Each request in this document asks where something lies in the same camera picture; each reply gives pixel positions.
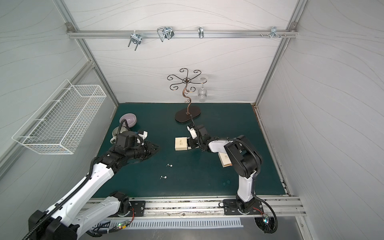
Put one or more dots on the dark oval stand base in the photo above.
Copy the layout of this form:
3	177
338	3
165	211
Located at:
186	114

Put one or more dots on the metal rail bracket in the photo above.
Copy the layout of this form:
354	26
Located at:
273	34

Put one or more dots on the cream drawer jewelry box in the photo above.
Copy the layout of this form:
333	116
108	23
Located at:
181	144

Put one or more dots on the metal rail clamp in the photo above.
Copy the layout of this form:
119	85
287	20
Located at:
165	33
135	40

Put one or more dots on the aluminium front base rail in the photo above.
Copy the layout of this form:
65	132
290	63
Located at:
178	207

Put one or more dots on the bronze scroll stand rod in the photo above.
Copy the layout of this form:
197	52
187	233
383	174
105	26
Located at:
186	81

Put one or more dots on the white slotted cable duct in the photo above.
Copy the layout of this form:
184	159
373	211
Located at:
187	223

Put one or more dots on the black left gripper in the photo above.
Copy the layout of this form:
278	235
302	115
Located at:
145	150

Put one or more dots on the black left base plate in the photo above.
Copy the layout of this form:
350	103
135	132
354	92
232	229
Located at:
132	208

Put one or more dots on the white wire basket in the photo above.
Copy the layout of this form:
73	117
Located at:
57	127

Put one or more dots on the aluminium cross rail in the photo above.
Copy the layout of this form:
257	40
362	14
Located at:
179	34

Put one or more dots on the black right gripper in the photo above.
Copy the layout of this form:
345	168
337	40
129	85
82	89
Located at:
194	141

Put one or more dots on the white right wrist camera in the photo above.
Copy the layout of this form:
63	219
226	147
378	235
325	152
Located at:
197	131

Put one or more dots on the lilac ceramic bowl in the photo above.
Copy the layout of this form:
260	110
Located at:
130	118

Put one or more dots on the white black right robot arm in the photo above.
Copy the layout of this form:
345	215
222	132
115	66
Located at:
244	158

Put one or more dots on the green ribbed ceramic mug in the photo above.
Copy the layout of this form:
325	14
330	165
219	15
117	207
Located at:
115	132

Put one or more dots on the clear wine glass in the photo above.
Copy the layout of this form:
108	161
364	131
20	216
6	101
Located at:
202	93

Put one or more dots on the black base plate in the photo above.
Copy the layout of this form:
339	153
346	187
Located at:
132	208
234	207

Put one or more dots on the metal rail hook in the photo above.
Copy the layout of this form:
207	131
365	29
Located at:
201	32

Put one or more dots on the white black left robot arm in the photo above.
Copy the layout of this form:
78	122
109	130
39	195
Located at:
47	225

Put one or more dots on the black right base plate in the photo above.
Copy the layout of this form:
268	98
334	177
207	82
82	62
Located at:
234	207

